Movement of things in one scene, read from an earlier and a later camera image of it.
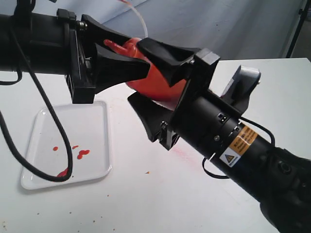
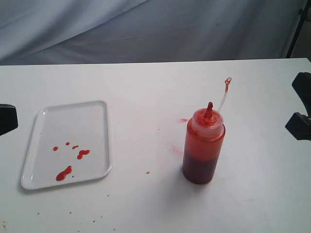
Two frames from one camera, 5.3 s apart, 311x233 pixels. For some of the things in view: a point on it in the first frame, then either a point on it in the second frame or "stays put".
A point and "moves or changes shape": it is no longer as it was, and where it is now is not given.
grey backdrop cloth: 232,29 stays put
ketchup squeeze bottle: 154,88 moves or changes shape
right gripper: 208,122 -> 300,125
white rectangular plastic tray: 87,128 stays put
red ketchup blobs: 81,153 stays put
